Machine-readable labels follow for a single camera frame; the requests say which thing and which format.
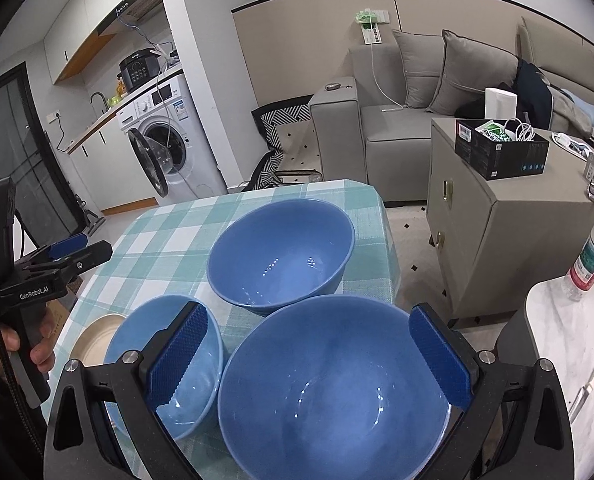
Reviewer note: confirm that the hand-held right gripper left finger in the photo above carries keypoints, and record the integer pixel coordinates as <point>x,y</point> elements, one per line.
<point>177,355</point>

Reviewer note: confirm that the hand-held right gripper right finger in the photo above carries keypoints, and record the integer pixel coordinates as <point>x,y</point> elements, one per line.
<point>439,360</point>

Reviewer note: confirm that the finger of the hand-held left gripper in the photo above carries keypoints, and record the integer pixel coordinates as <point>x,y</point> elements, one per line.
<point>67,247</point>
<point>92,256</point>

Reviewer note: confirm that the small blue bowl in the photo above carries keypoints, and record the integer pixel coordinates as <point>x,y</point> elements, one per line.
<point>127,330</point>

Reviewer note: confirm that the large cream plate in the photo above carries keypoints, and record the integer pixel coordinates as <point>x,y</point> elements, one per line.
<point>94,342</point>

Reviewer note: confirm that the large blue bowl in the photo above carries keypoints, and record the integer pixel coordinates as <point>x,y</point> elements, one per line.
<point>327,395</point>

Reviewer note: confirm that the grey floor mop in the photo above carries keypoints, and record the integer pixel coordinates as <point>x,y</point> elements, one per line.
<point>93,220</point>

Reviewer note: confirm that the teal white checkered tablecloth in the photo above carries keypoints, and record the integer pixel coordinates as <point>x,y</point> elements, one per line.
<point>167,240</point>

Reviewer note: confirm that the white kitchen base cabinet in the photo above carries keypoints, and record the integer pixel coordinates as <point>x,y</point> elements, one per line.
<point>112,170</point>

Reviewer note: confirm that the black framed glass door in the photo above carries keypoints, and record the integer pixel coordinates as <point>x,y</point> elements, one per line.
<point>27,160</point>

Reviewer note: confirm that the grey side cabinet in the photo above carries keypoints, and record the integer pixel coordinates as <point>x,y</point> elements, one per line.
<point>502,240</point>

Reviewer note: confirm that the white round table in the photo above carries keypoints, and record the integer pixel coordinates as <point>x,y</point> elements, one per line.
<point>577,360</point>

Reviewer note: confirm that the white washing machine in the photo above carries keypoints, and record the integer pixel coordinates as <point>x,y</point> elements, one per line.
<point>197,160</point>

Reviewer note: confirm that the chrome faucet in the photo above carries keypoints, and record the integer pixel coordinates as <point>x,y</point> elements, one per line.
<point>98,100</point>

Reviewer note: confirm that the white utility knife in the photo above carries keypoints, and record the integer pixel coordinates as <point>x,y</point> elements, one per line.
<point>589,385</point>

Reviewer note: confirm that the black pressure cooker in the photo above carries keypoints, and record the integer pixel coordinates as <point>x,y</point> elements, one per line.
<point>139,70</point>

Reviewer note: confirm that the black cardboard box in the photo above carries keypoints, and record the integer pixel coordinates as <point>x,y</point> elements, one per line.
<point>507,160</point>

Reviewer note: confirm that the black floor chair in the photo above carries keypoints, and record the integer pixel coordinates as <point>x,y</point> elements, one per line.
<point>257,120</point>

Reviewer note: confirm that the grey sofa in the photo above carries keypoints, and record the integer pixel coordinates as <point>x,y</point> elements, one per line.
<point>392,150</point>

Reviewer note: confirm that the white upper kitchen cabinet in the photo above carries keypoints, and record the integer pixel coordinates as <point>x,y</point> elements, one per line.
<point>77,30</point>

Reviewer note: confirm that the beige diamond pattern cushion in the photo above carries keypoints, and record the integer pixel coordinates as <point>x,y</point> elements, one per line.
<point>299,150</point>

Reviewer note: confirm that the green packet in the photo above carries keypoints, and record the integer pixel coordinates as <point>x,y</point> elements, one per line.
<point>492,132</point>

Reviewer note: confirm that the striped black white cushion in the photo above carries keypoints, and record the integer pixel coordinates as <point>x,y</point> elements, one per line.
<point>282,120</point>

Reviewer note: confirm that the range hood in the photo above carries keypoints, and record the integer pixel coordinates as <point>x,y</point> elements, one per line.
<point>134,5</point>

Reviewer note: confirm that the white box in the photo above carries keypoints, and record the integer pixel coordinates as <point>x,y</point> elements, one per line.
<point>499,105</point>

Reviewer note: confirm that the dark jacket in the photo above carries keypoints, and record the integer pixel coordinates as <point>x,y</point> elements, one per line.
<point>529,95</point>

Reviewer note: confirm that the grey cushion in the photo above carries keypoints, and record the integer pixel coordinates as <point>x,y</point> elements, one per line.
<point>417,70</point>
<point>477,75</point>

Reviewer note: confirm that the light blue cloth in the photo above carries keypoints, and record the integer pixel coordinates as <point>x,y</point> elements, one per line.
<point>584,110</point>

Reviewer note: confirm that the small dark gadget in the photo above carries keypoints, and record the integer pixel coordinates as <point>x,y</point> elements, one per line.
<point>333,86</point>

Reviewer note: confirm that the white wall socket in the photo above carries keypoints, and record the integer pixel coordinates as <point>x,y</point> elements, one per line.
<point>52,116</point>

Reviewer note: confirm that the green wall charger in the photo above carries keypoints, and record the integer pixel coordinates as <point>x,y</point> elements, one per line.
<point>366,17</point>

